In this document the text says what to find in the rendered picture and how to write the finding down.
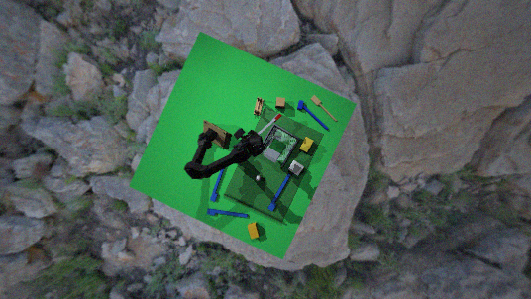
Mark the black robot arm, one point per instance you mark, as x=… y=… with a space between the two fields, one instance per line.
x=239 y=154

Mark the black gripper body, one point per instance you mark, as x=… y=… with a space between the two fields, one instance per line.
x=239 y=133

